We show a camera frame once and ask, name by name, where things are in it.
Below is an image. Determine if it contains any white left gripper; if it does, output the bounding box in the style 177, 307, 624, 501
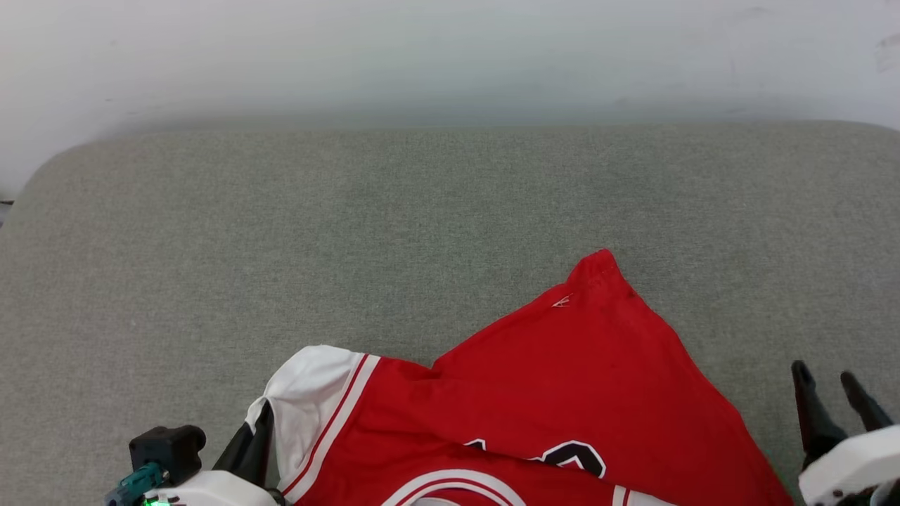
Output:
143, 400, 285, 506

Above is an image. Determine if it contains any red and white jersey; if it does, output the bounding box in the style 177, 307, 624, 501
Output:
245, 249, 796, 506

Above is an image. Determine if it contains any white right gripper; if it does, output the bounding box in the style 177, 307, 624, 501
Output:
790, 360, 900, 506

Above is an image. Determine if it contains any grey fabric sofa seat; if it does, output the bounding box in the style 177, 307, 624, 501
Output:
0, 120, 900, 506

